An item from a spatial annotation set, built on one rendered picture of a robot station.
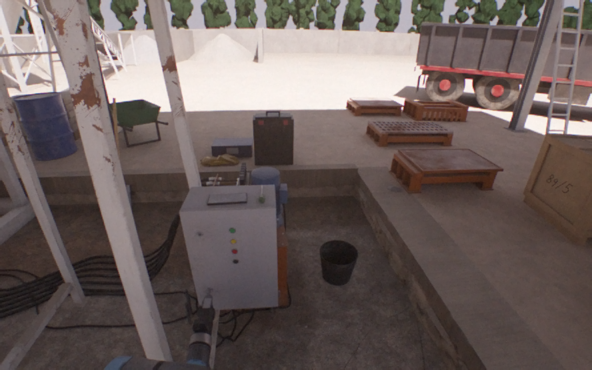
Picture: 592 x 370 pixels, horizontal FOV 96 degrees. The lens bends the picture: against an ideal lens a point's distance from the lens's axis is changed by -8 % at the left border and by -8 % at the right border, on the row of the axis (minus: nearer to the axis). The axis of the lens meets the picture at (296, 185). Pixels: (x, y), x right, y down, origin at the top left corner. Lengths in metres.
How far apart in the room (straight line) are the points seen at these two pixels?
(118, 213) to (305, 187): 3.03
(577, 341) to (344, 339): 1.44
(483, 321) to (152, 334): 1.92
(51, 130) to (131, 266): 4.33
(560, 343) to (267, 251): 1.86
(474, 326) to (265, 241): 1.49
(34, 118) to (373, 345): 4.92
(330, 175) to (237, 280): 2.53
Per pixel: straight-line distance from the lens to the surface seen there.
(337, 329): 2.37
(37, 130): 5.28
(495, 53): 9.11
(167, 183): 3.92
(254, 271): 1.44
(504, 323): 2.36
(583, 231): 3.47
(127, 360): 0.89
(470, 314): 2.30
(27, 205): 4.56
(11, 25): 14.48
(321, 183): 3.79
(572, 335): 2.55
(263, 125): 3.67
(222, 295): 1.57
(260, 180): 2.01
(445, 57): 9.08
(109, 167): 0.94
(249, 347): 2.28
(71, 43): 0.95
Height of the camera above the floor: 1.90
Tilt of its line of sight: 27 degrees down
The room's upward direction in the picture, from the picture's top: 1 degrees clockwise
